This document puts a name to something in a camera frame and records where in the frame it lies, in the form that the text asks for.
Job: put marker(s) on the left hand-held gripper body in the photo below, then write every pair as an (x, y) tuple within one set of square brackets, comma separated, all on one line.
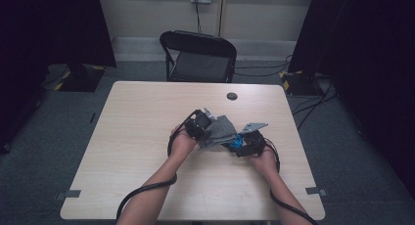
[(197, 125)]

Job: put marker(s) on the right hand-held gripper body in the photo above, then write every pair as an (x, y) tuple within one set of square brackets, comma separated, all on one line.
[(253, 142)]

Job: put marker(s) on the grey knitted cloth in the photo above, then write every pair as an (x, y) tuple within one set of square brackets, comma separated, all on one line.
[(220, 132)]

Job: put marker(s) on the person's right hand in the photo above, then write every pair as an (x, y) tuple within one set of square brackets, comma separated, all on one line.
[(267, 161)]

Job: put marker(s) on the person's left hand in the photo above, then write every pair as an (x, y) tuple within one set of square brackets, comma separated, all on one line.
[(181, 145)]

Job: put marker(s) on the black folding chair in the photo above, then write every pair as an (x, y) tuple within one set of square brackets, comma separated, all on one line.
[(199, 67)]

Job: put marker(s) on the black stand base yellow stripes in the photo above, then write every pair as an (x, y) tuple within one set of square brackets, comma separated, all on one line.
[(81, 80), (298, 84)]

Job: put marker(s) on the grey tape piece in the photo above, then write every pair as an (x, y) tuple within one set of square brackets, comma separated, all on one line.
[(70, 194), (314, 190)]

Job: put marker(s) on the small black floor tape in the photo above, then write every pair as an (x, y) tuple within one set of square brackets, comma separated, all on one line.
[(93, 117)]

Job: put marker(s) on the black curtain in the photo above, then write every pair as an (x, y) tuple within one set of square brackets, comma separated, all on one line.
[(368, 71), (39, 39)]

